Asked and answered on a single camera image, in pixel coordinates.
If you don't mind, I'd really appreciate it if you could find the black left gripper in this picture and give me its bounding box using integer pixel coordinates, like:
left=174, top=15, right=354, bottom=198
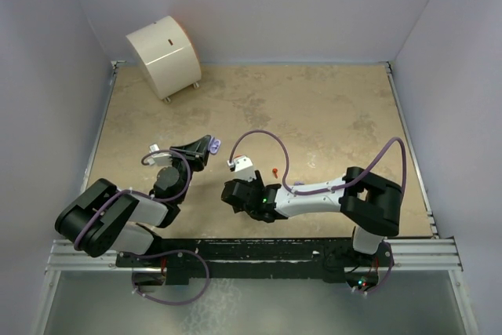
left=167, top=135, right=210, bottom=202

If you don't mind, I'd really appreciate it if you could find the lilac earbud charging case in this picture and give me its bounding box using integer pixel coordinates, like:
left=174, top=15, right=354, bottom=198
left=208, top=137, right=221, bottom=155

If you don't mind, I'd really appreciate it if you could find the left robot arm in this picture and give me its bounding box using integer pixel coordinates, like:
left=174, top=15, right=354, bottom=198
left=54, top=135, right=220, bottom=266

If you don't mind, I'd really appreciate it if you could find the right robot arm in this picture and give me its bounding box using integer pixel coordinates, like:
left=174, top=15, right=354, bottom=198
left=221, top=166, right=406, bottom=265

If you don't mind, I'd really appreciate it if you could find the white cylindrical box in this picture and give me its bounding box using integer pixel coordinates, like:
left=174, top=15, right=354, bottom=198
left=126, top=16, right=202, bottom=102

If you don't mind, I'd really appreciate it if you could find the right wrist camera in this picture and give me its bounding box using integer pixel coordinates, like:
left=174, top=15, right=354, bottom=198
left=227, top=155, right=256, bottom=182

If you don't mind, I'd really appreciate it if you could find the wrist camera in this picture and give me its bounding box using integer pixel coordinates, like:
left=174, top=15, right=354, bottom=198
left=146, top=144, right=170, bottom=167
left=227, top=155, right=256, bottom=182

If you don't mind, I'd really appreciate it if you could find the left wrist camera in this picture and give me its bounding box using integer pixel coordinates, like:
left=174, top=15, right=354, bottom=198
left=146, top=144, right=170, bottom=167

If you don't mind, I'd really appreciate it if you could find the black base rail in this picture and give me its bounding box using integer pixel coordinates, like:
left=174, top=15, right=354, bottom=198
left=116, top=238, right=394, bottom=285

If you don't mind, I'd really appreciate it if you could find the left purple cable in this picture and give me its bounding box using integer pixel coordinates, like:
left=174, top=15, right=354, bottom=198
left=73, top=148, right=213, bottom=305

